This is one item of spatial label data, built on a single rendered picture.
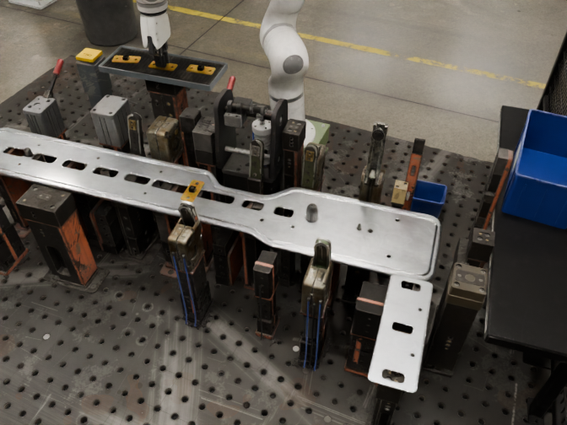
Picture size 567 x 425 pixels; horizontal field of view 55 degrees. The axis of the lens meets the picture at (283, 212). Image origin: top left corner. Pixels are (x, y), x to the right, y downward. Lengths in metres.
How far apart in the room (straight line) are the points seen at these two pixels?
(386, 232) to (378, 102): 2.36
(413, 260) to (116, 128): 0.93
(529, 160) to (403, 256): 0.52
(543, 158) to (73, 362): 1.42
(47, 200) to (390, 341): 0.94
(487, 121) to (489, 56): 0.85
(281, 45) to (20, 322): 1.11
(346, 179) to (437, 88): 2.04
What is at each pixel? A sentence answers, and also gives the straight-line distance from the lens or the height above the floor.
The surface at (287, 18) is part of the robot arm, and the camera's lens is 1.81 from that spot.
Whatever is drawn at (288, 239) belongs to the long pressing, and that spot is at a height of 1.00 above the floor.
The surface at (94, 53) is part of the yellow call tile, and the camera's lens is 1.89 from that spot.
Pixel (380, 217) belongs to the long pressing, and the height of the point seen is 1.00.
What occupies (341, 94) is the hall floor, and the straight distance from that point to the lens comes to 3.76.
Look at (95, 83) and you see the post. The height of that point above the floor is 1.08.
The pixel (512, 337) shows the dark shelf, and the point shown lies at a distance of 1.26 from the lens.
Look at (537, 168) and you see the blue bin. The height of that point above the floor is 1.03.
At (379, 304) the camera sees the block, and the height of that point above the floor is 0.98.
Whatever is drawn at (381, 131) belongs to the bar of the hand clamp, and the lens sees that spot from 1.37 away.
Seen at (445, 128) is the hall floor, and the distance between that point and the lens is 3.57.
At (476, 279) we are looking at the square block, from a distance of 1.29.
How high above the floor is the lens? 2.02
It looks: 45 degrees down
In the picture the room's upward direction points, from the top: straight up
